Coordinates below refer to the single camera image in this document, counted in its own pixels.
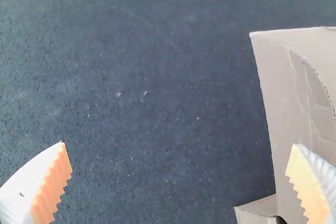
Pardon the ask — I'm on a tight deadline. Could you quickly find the cardboard box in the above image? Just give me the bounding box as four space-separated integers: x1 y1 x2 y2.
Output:
233 26 336 224

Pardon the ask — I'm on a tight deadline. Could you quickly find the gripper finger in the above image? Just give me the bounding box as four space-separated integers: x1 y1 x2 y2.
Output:
285 143 336 224
0 141 73 224

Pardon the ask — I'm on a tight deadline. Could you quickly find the black mat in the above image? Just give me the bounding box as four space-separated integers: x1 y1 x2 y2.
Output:
0 0 336 224

